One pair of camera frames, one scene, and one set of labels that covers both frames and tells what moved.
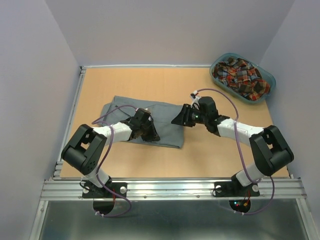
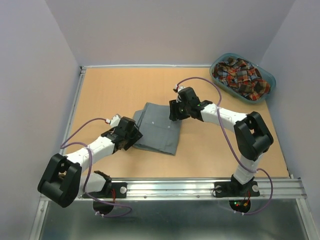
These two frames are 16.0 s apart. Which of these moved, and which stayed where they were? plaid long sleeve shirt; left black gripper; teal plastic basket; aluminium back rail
Moved: left black gripper
Stayed: aluminium back rail; teal plastic basket; plaid long sleeve shirt
